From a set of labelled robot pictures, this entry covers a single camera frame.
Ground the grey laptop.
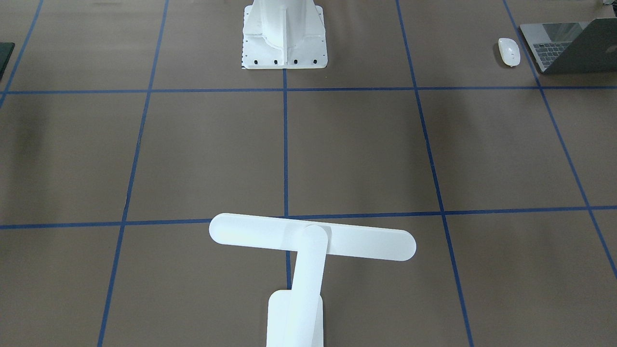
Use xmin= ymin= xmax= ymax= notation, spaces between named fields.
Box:
xmin=520 ymin=18 xmax=617 ymax=74

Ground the black mouse pad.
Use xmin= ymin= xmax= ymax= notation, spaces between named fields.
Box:
xmin=0 ymin=42 xmax=15 ymax=79

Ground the white desk lamp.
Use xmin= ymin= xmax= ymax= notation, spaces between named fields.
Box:
xmin=209 ymin=213 xmax=417 ymax=347

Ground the white computer mouse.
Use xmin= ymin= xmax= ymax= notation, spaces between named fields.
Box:
xmin=497 ymin=38 xmax=521 ymax=67

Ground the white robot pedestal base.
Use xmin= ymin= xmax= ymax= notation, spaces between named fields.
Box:
xmin=241 ymin=0 xmax=328 ymax=69

